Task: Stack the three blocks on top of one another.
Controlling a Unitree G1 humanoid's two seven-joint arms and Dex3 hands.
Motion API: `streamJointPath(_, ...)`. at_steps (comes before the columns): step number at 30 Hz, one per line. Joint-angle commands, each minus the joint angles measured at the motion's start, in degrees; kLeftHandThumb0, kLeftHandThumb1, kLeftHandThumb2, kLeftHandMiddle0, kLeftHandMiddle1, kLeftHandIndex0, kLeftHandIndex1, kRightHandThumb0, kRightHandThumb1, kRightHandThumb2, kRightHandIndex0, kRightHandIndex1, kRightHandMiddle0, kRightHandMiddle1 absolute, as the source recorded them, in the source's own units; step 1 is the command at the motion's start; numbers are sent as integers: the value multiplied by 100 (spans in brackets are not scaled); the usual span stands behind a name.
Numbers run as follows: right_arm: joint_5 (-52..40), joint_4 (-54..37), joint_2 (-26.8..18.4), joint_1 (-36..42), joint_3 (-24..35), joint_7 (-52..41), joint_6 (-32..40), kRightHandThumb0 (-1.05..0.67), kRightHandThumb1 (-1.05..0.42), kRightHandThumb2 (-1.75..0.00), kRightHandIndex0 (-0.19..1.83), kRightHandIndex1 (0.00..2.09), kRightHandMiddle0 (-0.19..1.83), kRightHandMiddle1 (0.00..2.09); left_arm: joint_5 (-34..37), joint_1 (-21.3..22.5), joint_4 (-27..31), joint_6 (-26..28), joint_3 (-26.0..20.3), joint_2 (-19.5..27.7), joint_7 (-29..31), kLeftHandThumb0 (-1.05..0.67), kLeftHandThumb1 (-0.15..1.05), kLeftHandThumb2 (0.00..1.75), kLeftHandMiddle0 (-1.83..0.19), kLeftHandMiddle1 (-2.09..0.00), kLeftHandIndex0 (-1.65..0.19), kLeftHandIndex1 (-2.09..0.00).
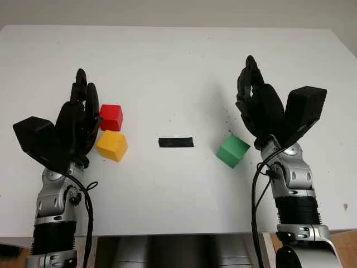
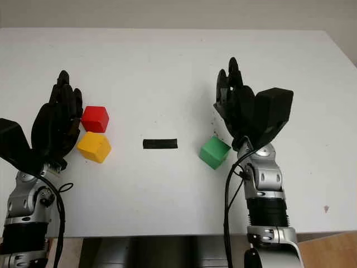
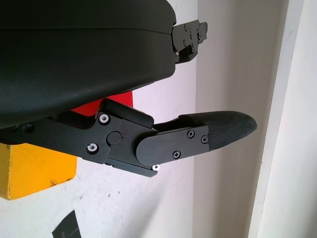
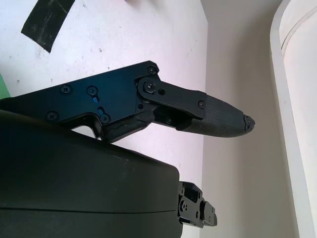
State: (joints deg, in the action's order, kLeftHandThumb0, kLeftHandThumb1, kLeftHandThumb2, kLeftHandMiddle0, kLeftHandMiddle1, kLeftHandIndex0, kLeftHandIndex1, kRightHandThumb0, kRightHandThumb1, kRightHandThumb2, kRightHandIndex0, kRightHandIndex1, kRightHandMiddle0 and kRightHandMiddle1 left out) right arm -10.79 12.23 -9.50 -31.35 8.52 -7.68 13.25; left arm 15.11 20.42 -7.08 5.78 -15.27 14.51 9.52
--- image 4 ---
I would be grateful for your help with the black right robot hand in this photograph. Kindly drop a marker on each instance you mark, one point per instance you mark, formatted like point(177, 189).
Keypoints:
point(74, 173)

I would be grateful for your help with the green cube block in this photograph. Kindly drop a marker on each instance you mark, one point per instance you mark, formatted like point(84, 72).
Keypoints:
point(3, 86)

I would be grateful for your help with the black tape strip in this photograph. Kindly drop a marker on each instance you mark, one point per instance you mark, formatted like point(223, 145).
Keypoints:
point(45, 23)

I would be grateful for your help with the white rounded column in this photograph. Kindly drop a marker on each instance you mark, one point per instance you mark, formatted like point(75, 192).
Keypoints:
point(299, 111)

